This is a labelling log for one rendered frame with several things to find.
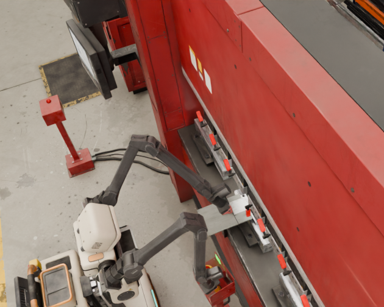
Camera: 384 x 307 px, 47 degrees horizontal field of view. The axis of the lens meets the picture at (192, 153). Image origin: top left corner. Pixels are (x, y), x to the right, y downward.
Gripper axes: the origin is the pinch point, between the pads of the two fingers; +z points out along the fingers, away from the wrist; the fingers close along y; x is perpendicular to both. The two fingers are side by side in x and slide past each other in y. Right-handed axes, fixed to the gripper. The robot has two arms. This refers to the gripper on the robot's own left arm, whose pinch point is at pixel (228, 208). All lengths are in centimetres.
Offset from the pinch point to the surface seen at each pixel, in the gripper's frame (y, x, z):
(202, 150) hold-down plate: 56, 2, 11
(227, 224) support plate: -8.2, 4.7, -0.5
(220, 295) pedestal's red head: -33.3, 31.5, 15.4
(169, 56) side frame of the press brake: 84, -22, -43
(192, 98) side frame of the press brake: 84, -13, -4
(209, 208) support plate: 5.5, 9.6, -3.2
